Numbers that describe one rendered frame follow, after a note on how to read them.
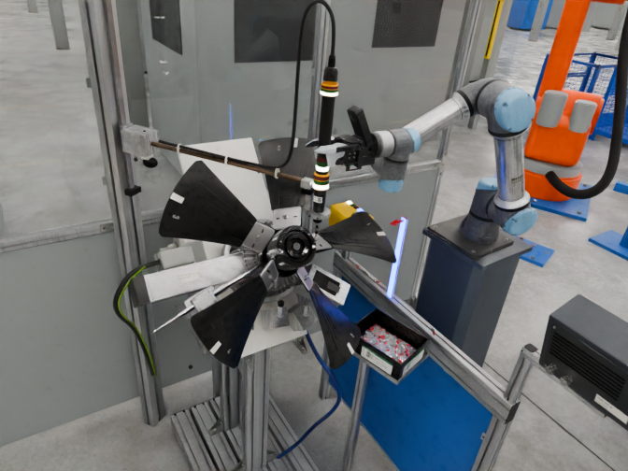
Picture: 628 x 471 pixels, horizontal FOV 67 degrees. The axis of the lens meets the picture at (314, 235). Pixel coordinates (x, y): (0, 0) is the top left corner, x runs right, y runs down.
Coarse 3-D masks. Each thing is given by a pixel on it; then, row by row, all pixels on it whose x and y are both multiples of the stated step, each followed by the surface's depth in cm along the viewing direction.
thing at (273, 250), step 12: (288, 228) 130; (300, 228) 132; (276, 240) 129; (288, 240) 130; (300, 240) 132; (312, 240) 133; (264, 252) 137; (276, 252) 129; (288, 252) 129; (300, 252) 131; (312, 252) 132; (264, 264) 137; (276, 264) 133; (288, 264) 128; (300, 264) 129; (288, 276) 139
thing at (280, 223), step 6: (276, 210) 140; (282, 210) 139; (288, 210) 138; (294, 210) 138; (300, 210) 137; (276, 216) 140; (288, 216) 138; (300, 216) 136; (276, 222) 139; (282, 222) 138; (288, 222) 137; (294, 222) 136; (300, 222) 136; (276, 228) 138; (282, 228) 137
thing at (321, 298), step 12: (312, 288) 135; (312, 300) 131; (324, 300) 138; (324, 312) 134; (336, 312) 142; (324, 324) 131; (336, 324) 136; (348, 324) 143; (324, 336) 129; (336, 336) 134; (348, 336) 139; (360, 336) 145; (336, 348) 132; (348, 348) 136; (336, 360) 130
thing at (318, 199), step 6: (330, 54) 114; (330, 60) 114; (330, 66) 115; (324, 72) 116; (330, 72) 115; (336, 72) 115; (324, 78) 116; (330, 78) 116; (336, 78) 116; (318, 192) 131; (324, 192) 131; (318, 198) 132; (324, 198) 132; (318, 204) 133; (324, 204) 134; (318, 210) 134; (318, 222) 136
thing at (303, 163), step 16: (272, 144) 146; (288, 144) 145; (304, 144) 144; (272, 160) 144; (304, 160) 142; (272, 176) 143; (304, 176) 140; (272, 192) 142; (288, 192) 140; (272, 208) 140
